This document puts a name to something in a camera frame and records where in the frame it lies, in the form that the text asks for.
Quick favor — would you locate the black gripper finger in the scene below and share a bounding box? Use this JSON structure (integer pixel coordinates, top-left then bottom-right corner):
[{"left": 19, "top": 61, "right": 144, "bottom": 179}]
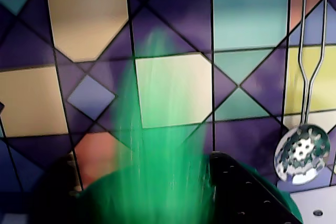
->
[
  {"left": 208, "top": 151, "right": 302, "bottom": 224},
  {"left": 33, "top": 153, "right": 86, "bottom": 224}
]

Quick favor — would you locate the metal slotted spoon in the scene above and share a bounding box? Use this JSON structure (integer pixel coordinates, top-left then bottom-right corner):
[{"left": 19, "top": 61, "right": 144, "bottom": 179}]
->
[{"left": 274, "top": 0, "right": 331, "bottom": 186}]

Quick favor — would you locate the white toy kitchen counter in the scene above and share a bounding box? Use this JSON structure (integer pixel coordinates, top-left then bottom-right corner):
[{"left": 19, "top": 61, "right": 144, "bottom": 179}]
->
[{"left": 288, "top": 185, "right": 336, "bottom": 224}]

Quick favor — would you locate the green toy pineapple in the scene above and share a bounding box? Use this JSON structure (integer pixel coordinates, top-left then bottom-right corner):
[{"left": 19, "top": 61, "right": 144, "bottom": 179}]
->
[{"left": 77, "top": 28, "right": 304, "bottom": 224}]

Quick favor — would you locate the colourful tile pattern backsplash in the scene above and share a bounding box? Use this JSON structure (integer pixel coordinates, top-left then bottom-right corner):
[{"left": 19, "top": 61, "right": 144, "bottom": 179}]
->
[{"left": 0, "top": 0, "right": 336, "bottom": 196}]

